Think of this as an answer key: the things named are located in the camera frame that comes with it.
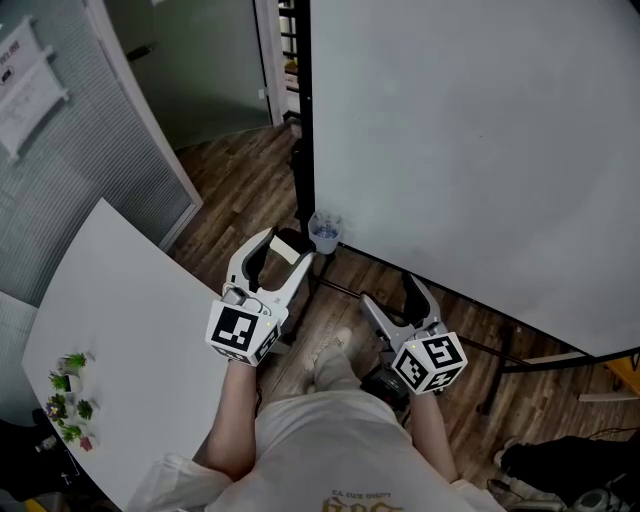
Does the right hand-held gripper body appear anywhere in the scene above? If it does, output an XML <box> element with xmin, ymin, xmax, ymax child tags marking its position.
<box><xmin>381</xmin><ymin>319</ymin><xmax>469</xmax><ymax>396</ymax></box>

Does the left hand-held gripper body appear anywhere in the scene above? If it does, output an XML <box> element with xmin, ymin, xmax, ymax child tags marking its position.
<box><xmin>204</xmin><ymin>282</ymin><xmax>292</xmax><ymax>368</ymax></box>

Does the white whiteboard eraser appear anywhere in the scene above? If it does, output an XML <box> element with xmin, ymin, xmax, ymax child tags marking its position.
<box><xmin>268</xmin><ymin>234</ymin><xmax>302</xmax><ymax>265</ymax></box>

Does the clear plastic cup holder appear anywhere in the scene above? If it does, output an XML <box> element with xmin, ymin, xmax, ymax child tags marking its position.
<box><xmin>307</xmin><ymin>210</ymin><xmax>344</xmax><ymax>256</ymax></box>

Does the person's left forearm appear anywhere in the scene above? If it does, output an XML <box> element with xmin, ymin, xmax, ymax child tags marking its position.
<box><xmin>193</xmin><ymin>360</ymin><xmax>259</xmax><ymax>484</ymax></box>

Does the person's right forearm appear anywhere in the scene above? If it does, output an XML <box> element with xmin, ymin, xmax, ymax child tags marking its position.
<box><xmin>408</xmin><ymin>392</ymin><xmax>459</xmax><ymax>485</ymax></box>

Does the large white whiteboard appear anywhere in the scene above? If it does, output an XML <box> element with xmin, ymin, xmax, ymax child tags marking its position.
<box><xmin>277</xmin><ymin>0</ymin><xmax>640</xmax><ymax>417</ymax></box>

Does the black waist device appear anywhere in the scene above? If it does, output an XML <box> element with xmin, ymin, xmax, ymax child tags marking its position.
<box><xmin>360</xmin><ymin>367</ymin><xmax>411</xmax><ymax>413</ymax></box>

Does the person's light shoe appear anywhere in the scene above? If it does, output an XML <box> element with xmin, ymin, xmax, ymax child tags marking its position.
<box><xmin>305</xmin><ymin>326</ymin><xmax>354</xmax><ymax>372</ymax></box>

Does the person's beige trouser leg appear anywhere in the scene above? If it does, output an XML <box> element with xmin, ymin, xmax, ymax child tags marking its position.
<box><xmin>311</xmin><ymin>348</ymin><xmax>364</xmax><ymax>397</ymax></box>

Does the white table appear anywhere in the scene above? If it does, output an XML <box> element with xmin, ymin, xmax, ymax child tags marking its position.
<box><xmin>20</xmin><ymin>197</ymin><xmax>232</xmax><ymax>511</ymax></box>

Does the person's white shirt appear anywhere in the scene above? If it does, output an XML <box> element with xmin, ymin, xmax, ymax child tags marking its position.
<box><xmin>124</xmin><ymin>388</ymin><xmax>507</xmax><ymax>512</ymax></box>

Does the black bag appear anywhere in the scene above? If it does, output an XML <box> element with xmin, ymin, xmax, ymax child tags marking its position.
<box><xmin>498</xmin><ymin>433</ymin><xmax>640</xmax><ymax>497</ymax></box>

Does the group of small potted plants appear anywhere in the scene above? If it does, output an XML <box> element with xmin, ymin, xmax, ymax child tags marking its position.
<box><xmin>47</xmin><ymin>351</ymin><xmax>99</xmax><ymax>454</ymax></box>

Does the frosted glass door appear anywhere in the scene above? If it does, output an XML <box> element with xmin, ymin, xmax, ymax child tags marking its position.
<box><xmin>102</xmin><ymin>0</ymin><xmax>274</xmax><ymax>152</ymax></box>

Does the yellow wooden cabinet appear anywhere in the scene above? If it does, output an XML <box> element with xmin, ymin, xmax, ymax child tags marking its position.
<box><xmin>604</xmin><ymin>352</ymin><xmax>640</xmax><ymax>397</ymax></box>

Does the black shelf rack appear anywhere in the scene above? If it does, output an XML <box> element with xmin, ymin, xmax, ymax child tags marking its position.
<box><xmin>277</xmin><ymin>0</ymin><xmax>302</xmax><ymax>122</ymax></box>

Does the black chair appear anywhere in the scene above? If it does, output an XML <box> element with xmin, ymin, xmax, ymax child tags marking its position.
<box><xmin>0</xmin><ymin>408</ymin><xmax>109</xmax><ymax>512</ymax></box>

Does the white wall document holder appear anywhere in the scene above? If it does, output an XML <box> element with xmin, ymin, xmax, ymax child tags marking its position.
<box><xmin>0</xmin><ymin>14</ymin><xmax>71</xmax><ymax>164</ymax></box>

